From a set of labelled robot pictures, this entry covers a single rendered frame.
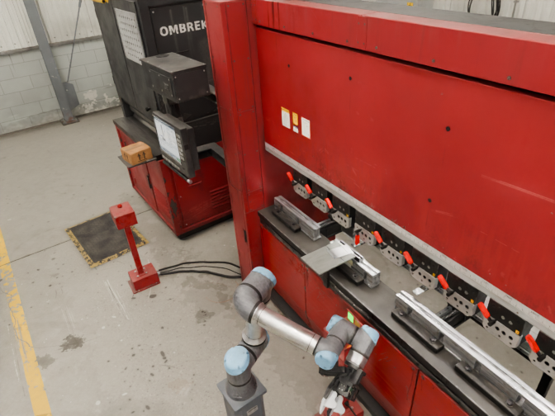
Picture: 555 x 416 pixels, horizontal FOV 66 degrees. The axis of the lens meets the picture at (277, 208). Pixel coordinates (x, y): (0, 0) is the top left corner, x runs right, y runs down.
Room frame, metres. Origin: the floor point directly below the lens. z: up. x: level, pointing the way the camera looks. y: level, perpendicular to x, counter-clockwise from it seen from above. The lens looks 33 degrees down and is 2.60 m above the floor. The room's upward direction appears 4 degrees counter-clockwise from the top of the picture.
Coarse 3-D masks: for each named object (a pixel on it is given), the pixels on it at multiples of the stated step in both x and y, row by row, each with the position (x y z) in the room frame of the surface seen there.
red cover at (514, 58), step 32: (256, 0) 2.64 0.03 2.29; (288, 0) 2.47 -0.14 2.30; (320, 32) 2.12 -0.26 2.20; (352, 32) 1.93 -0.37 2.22; (384, 32) 1.76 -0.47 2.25; (416, 32) 1.62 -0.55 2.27; (448, 32) 1.50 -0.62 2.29; (480, 32) 1.40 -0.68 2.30; (512, 32) 1.36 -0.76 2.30; (448, 64) 1.48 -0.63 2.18; (480, 64) 1.38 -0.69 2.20; (512, 64) 1.29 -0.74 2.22; (544, 64) 1.20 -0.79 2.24
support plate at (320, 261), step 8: (320, 248) 1.99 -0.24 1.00; (304, 256) 1.94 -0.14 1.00; (312, 256) 1.93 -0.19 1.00; (320, 256) 1.93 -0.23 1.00; (328, 256) 1.92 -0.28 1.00; (344, 256) 1.91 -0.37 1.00; (352, 256) 1.90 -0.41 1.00; (312, 264) 1.86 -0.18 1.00; (320, 264) 1.85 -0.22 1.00; (328, 264) 1.85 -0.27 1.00; (336, 264) 1.84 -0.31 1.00; (320, 272) 1.78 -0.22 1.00
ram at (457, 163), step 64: (320, 64) 2.15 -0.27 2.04; (384, 64) 1.77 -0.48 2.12; (320, 128) 2.15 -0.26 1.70; (384, 128) 1.75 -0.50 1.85; (448, 128) 1.46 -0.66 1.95; (512, 128) 1.26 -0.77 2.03; (384, 192) 1.72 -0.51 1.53; (448, 192) 1.42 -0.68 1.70; (512, 192) 1.21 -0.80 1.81; (448, 256) 1.37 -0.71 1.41; (512, 256) 1.16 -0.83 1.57
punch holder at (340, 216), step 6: (336, 198) 2.02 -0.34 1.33; (336, 204) 2.02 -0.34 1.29; (342, 204) 1.98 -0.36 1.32; (348, 204) 1.94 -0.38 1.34; (342, 210) 1.98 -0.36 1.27; (348, 210) 1.93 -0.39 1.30; (354, 210) 1.94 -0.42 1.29; (336, 216) 2.02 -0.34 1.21; (342, 216) 1.97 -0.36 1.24; (348, 216) 1.93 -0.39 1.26; (354, 216) 1.95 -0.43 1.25; (342, 222) 1.97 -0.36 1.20; (348, 222) 1.93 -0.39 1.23; (354, 222) 1.95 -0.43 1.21
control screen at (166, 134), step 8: (160, 120) 2.80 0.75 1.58; (160, 128) 2.83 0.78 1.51; (168, 128) 2.70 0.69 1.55; (160, 136) 2.86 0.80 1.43; (168, 136) 2.72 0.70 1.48; (160, 144) 2.89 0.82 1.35; (168, 144) 2.75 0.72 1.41; (176, 144) 2.64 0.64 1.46; (168, 152) 2.78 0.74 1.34; (176, 152) 2.66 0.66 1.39
